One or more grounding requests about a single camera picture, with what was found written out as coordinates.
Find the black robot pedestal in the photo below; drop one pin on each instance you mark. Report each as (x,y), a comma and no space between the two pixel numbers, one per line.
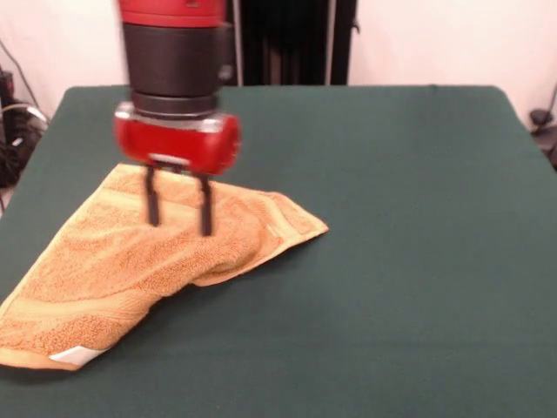
(296,43)

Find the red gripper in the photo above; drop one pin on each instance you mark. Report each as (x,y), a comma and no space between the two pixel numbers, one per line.
(174,141)

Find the black wall power adapter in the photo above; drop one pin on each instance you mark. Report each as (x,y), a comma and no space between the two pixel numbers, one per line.
(6,87)

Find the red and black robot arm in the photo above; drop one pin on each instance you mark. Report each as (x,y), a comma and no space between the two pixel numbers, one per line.
(174,56)

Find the dark green table cloth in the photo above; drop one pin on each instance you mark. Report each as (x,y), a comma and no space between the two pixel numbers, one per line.
(391,261)

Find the orange terry towel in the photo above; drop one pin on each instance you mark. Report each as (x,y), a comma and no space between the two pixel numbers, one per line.
(130,261)

